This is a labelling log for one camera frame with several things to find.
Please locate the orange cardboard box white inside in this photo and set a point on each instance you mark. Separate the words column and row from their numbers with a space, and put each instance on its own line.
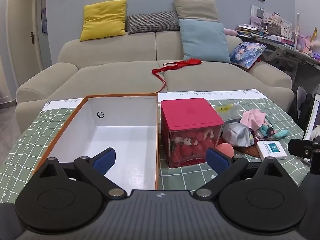
column 120, row 140

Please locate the white door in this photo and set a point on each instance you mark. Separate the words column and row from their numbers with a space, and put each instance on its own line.
column 22, row 25

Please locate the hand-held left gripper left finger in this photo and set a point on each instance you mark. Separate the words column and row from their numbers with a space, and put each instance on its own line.
column 103, row 161

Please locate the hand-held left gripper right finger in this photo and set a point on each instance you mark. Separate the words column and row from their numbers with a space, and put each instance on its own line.
column 217, row 161

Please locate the black bag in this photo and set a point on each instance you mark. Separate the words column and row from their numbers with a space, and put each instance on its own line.
column 306, row 110

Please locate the peach makeup sponge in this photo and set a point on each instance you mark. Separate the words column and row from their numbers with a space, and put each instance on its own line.
column 225, row 150

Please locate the dark red cloth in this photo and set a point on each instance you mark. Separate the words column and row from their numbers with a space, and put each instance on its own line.
column 247, row 151

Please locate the clear bag with yellow item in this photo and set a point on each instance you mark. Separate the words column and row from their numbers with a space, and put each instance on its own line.
column 224, row 108

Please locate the teal-haired plush doll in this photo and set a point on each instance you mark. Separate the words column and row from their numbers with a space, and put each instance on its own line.
column 266, row 130

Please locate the pile of red strawberry plushes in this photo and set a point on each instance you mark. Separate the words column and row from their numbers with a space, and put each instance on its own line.
column 186, row 150

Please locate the white framed screen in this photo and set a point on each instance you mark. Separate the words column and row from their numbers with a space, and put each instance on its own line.
column 313, row 122

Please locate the purple plush toy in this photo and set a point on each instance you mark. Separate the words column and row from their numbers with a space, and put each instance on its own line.
column 306, row 43

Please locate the light blue pillow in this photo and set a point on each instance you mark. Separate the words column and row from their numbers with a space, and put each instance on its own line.
column 203, row 41

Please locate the pink plush toy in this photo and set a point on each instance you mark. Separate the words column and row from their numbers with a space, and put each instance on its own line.
column 230, row 32

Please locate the small white box blue label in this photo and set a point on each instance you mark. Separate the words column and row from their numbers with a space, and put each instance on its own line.
column 271, row 150

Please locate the beige pillow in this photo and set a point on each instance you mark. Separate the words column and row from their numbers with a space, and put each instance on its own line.
column 196, row 8

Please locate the printed blue figure pillow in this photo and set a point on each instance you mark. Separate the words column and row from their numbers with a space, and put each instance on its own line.
column 246, row 53

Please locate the grey desk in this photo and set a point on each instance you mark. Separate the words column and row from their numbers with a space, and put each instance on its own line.
column 287, row 47

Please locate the wall poster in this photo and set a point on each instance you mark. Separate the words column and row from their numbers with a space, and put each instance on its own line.
column 44, row 10

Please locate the clear box with red lid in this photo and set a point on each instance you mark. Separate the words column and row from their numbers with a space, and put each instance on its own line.
column 190, row 112

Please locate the green checked tablecloth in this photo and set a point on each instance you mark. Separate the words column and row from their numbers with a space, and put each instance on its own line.
column 25, row 142

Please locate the pink cloth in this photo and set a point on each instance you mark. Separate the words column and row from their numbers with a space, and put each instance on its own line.
column 252, row 118

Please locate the yellow pillow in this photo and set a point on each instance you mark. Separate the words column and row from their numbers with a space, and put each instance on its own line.
column 103, row 20

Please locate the grey houndstooth cushion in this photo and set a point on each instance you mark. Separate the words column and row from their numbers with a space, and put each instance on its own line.
column 152, row 22

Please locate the white desk organizer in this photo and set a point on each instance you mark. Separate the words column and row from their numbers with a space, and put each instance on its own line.
column 271, row 21

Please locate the stack of books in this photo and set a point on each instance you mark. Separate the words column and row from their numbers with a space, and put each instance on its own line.
column 247, row 30

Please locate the beige fabric sofa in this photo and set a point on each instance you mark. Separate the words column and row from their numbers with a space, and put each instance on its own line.
column 112, row 80

